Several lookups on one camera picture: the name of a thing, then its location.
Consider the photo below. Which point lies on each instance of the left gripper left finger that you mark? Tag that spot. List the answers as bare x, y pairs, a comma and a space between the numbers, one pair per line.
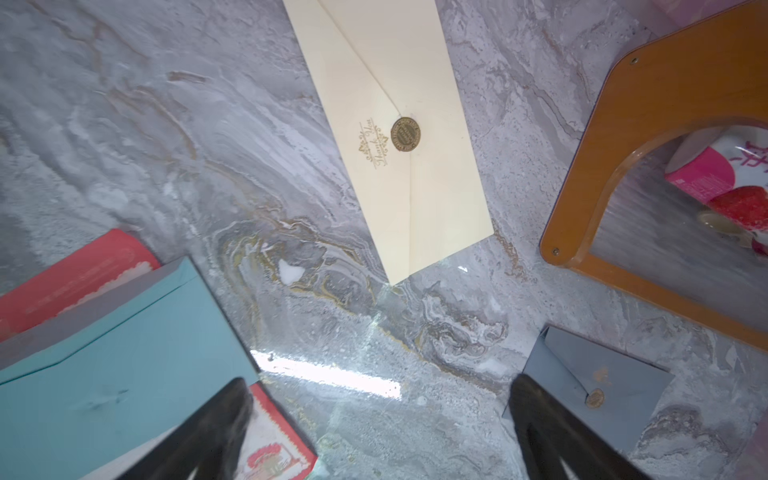
207, 445

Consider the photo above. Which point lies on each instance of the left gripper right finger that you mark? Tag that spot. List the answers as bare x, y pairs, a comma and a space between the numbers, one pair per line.
554, 442

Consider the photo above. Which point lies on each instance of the red bordered pink card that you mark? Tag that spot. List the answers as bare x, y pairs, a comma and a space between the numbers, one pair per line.
271, 449

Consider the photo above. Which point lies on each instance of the grey envelope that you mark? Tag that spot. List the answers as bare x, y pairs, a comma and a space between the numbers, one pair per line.
614, 394

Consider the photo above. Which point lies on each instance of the teal green envelope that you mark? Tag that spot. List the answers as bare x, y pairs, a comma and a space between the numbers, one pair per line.
101, 379

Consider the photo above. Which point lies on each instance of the cream yellow envelope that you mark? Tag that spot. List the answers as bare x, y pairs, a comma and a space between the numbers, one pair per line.
385, 80

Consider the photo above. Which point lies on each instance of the magenta pink item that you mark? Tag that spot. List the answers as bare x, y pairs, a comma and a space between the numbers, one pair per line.
725, 169

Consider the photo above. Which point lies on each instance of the wooden three-tier shelf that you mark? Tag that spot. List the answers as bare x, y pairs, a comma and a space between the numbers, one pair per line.
618, 220

